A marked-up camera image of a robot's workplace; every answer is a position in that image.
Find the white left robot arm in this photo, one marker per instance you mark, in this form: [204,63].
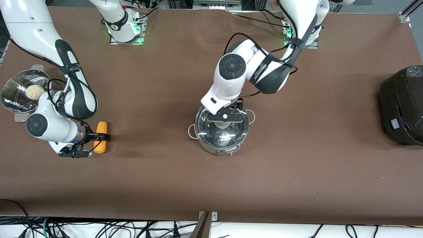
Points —
[231,66]

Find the glass pot lid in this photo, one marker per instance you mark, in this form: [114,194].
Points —
[211,135]

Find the silver table edge bracket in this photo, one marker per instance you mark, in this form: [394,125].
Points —
[214,216]

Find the dark angled bar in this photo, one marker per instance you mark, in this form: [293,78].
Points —
[201,229]

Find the black rice cooker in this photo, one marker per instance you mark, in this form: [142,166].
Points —
[406,105]

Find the stainless steel electric pot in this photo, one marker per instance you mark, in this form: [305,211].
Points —
[214,150]

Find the stainless steel steamer pot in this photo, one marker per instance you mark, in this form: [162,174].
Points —
[16,92]

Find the brown table cover mat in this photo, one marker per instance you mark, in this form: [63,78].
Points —
[198,185]

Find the grey metal box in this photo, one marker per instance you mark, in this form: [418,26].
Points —
[214,4]

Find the yellow corn cob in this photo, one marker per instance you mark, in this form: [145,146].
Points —
[100,127]

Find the white steamed bun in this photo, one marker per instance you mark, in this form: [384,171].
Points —
[34,92]

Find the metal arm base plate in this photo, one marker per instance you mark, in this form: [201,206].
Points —
[314,46]
[142,33]

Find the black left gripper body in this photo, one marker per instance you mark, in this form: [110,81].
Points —
[238,103]

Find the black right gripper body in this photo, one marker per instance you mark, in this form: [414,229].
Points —
[88,135]

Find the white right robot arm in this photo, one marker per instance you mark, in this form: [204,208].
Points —
[33,26]

